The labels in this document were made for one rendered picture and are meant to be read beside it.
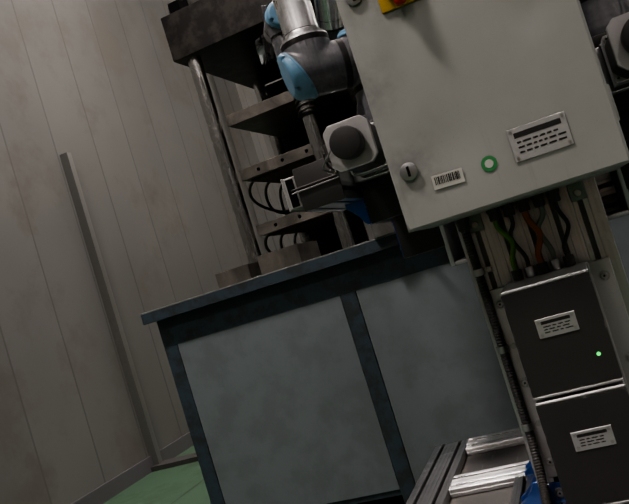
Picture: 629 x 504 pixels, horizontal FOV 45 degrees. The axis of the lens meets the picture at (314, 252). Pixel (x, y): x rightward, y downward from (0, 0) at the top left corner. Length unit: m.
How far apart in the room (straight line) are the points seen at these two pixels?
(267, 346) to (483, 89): 1.39
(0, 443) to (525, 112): 2.89
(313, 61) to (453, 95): 0.62
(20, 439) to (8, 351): 0.40
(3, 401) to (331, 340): 1.81
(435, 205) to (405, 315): 1.07
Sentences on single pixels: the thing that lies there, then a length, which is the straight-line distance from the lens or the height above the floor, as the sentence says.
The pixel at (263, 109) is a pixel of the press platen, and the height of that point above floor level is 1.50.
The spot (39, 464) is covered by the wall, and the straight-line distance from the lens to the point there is 3.75.
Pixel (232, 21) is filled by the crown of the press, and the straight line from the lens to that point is 3.26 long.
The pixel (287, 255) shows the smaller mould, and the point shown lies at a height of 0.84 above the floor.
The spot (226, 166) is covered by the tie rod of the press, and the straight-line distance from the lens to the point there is 3.23.
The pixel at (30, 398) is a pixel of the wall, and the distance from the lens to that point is 3.77.
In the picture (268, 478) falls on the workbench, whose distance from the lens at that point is 2.48.
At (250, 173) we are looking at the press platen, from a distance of 3.25.
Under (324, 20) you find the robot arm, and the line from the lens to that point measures 2.05.
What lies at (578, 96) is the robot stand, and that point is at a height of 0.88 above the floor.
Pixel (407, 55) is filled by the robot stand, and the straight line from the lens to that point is 1.20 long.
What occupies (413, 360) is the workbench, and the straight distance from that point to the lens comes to 2.23.
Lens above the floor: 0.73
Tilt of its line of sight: 2 degrees up
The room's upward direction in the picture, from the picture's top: 17 degrees counter-clockwise
